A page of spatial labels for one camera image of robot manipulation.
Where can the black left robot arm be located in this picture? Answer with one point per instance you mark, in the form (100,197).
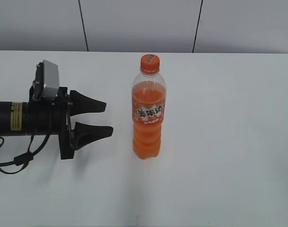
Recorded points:
(13,119)

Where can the orange soda bottle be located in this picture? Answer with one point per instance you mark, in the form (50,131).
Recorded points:
(148,100)

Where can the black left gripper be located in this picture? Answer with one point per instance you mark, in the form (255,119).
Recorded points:
(49,117)

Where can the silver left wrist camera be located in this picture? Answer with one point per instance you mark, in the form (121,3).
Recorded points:
(46,83)

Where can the orange bottle cap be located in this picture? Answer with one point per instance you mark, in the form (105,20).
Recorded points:
(150,64)

